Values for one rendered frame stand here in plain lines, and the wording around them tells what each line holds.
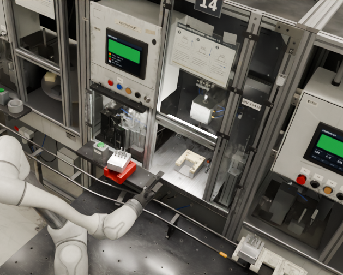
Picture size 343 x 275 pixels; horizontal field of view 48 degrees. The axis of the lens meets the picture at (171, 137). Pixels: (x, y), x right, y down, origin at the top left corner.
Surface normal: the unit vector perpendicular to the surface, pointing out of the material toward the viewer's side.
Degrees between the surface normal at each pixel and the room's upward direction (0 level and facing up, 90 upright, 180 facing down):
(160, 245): 0
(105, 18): 90
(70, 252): 6
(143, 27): 90
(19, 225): 0
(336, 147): 90
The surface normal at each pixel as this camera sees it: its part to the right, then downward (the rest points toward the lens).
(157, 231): 0.12, -0.76
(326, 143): -0.52, 0.50
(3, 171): 0.57, -0.58
